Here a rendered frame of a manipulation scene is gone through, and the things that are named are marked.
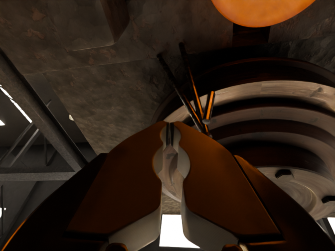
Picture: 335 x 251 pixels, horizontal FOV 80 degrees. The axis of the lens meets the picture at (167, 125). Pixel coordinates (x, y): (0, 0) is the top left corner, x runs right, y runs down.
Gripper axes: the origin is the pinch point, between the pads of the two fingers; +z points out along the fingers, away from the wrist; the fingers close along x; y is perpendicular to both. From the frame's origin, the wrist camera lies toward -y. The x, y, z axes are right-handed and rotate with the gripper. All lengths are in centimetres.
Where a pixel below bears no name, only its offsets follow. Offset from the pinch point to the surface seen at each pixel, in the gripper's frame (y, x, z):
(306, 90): 3.0, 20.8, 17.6
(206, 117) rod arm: 4.5, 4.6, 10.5
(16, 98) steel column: 135, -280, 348
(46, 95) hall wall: 291, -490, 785
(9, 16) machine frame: -5.5, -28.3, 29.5
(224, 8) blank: -7.2, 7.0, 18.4
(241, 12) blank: -6.8, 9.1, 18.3
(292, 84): 2.3, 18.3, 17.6
